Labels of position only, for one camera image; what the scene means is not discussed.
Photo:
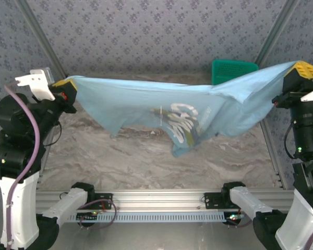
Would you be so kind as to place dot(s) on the teal plastic basket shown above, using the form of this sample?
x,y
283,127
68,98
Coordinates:
x,y
232,69

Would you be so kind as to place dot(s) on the light blue printed t-shirt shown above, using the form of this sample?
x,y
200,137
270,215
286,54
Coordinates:
x,y
135,99

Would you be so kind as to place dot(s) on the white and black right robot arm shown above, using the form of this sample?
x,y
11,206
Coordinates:
x,y
250,203

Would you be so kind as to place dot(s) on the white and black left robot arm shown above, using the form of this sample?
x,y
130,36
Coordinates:
x,y
26,208

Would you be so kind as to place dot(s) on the black adapter board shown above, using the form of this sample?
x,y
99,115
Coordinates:
x,y
233,221
84,216

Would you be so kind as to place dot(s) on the grey metal panel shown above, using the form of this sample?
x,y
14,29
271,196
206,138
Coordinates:
x,y
156,237

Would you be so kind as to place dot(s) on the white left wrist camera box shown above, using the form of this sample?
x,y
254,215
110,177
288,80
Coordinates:
x,y
39,88

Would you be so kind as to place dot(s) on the aluminium frame post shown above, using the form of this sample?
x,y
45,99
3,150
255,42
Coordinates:
x,y
41,31
271,39

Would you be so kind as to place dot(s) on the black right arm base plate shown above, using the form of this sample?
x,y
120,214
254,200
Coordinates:
x,y
211,201

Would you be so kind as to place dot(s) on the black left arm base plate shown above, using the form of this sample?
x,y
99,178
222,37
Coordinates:
x,y
105,200

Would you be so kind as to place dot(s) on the aluminium mounting rail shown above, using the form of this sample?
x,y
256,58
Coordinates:
x,y
156,199

